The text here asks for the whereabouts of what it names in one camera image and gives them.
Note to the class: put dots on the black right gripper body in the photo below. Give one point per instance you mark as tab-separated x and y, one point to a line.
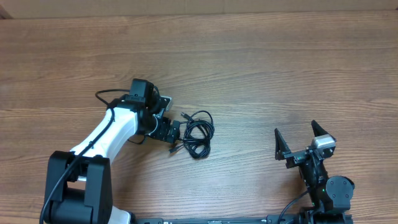
300	155

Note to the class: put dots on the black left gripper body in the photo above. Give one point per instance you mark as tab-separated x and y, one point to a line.
173	131

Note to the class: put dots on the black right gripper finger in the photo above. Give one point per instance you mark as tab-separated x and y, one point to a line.
281	147
317	129

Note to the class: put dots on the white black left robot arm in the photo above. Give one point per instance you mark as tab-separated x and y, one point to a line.
78	183

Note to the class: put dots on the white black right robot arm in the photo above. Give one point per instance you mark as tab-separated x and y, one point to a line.
330	196

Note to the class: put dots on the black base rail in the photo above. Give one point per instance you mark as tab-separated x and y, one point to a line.
217	221

